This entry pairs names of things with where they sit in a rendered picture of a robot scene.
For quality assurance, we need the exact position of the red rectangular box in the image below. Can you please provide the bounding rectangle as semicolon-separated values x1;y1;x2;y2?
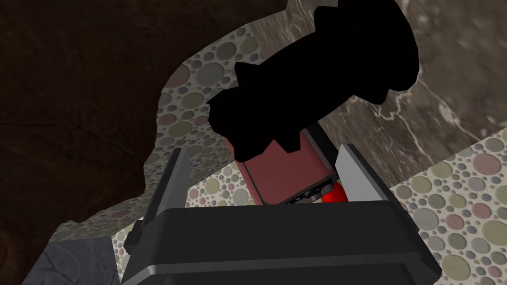
224;122;342;206

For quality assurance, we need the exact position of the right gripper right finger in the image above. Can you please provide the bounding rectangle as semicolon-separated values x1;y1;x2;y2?
335;143;397;203

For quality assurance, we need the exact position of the red ball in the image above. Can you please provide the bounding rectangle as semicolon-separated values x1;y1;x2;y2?
320;184;349;203

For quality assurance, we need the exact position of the black jagged shape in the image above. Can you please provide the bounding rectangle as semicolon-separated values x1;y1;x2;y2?
206;0;421;163

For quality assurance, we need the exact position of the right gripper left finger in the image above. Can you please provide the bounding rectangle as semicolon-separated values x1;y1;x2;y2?
142;147;192;227

